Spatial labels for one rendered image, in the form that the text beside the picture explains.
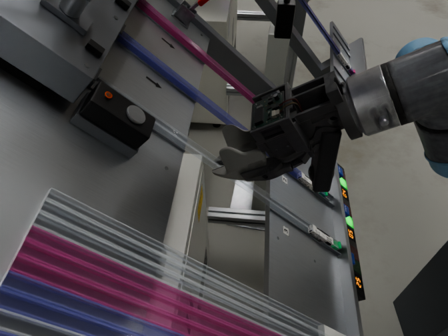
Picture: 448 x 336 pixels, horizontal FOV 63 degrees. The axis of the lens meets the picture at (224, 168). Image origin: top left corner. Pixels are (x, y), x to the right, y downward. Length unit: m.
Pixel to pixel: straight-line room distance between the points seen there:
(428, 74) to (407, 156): 1.64
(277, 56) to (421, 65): 0.70
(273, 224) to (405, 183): 1.38
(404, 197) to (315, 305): 1.31
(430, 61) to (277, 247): 0.33
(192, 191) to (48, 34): 0.59
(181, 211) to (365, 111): 0.56
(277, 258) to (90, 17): 0.41
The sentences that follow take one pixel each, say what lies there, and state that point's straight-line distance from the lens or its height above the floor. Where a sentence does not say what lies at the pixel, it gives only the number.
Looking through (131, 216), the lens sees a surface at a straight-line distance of 0.42.
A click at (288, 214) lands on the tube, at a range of 0.62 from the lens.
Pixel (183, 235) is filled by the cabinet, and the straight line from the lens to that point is 0.85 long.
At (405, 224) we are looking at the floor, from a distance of 1.78.
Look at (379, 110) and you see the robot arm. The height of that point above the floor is 1.08.
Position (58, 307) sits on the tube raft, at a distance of 0.35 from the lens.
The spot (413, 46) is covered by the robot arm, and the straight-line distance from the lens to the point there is 0.64.
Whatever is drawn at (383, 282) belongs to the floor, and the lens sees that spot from 1.59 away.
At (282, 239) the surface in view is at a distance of 0.60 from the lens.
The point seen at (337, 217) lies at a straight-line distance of 0.78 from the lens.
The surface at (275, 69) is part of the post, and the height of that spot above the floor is 0.73.
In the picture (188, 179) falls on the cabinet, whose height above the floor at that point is 0.62.
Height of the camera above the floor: 1.34
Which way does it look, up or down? 48 degrees down
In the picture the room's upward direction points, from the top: straight up
